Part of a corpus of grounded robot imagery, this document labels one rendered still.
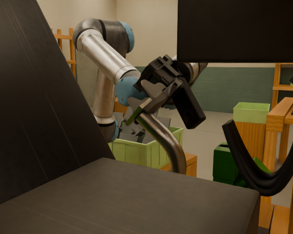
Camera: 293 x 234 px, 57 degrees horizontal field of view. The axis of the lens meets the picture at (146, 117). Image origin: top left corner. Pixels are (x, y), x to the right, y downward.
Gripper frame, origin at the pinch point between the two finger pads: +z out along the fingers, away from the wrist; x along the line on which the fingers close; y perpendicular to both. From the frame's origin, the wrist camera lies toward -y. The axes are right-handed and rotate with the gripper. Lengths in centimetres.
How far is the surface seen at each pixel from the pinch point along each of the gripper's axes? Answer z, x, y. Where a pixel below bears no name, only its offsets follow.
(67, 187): 25.7, 9.4, 0.1
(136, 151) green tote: -55, -68, -6
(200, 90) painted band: -663, -351, -39
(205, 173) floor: -220, -188, -94
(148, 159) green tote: -56, -67, -13
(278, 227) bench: -25, -18, -49
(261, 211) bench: -32, -23, -47
